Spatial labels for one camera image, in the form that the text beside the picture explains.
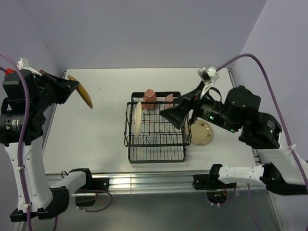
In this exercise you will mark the pink floral small bowl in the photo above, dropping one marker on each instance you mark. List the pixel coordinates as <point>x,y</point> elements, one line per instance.
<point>169,99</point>

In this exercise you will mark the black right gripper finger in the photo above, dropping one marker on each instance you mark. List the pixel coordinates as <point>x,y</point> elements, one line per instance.
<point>188,97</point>
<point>177,114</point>

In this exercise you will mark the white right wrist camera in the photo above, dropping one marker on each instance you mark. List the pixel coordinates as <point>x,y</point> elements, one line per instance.
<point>209,76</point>

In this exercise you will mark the black wire dish rack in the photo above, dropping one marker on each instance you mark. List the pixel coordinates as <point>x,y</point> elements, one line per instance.
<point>158,141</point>

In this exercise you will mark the pink floral mug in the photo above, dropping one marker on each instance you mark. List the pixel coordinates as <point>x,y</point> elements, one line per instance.
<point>148,99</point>

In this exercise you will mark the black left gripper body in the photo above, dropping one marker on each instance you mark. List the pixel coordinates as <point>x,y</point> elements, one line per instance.
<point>49,90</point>

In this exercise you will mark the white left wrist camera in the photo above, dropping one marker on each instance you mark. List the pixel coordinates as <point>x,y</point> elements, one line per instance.
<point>23,64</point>

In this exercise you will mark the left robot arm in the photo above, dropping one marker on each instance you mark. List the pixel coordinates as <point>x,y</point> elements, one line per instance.
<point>22,118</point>

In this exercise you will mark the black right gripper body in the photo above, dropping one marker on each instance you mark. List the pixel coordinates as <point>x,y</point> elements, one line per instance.
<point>200,108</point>

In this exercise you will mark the yellow patterned plate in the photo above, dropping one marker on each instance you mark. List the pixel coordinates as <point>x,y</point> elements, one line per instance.
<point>84,95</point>

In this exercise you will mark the aluminium mounting rail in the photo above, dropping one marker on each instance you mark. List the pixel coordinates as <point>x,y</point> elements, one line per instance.
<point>149,182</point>

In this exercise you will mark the cream plate small motifs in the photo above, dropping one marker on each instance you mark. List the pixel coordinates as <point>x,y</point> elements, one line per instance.
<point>201,132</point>

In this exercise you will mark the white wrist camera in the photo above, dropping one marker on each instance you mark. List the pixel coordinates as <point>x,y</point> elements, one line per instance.
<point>23,64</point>
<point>209,76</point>

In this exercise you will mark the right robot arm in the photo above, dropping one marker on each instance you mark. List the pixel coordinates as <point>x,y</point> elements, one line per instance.
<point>283,174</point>

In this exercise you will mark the cream plate green brushstroke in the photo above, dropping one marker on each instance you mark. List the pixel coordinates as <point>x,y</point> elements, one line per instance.
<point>137,120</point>

